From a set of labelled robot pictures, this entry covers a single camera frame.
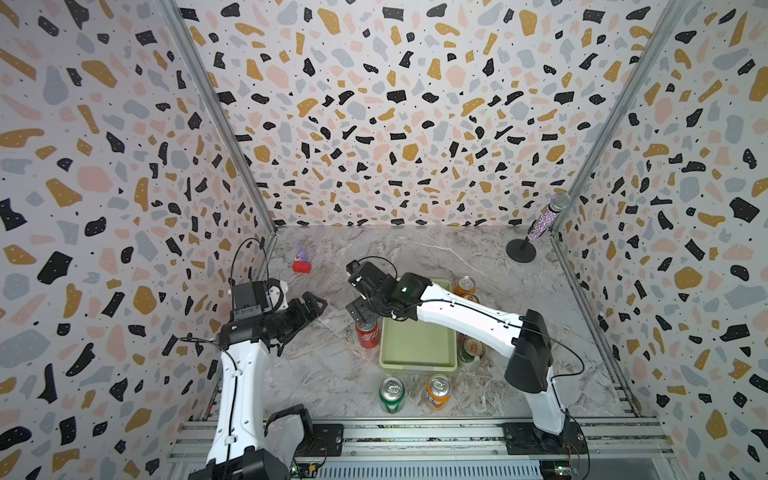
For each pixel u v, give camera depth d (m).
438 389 0.72
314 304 0.70
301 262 1.09
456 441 0.76
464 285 0.92
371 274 0.60
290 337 0.69
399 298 0.55
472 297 0.89
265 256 1.16
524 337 0.54
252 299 0.59
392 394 0.72
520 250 1.15
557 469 0.70
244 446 0.39
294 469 0.72
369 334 0.83
